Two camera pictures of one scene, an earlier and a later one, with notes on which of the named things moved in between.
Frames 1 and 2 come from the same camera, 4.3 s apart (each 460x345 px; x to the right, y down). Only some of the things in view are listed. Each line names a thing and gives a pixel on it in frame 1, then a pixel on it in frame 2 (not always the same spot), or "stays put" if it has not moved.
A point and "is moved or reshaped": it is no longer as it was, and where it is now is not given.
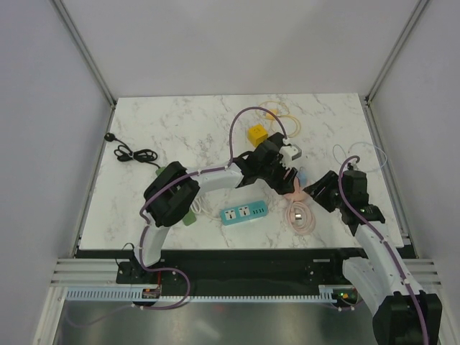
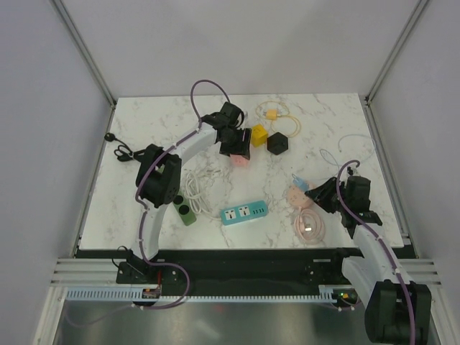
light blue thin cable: [371, 144] -> [362, 135]
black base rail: [230, 267] stays put
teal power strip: [244, 213] stays put
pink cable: [310, 222] -> [309, 226]
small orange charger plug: [269, 116] stays put
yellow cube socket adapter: [257, 134] stays put
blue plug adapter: [302, 177] is moved or reshaped
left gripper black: [281, 185] -> [242, 148]
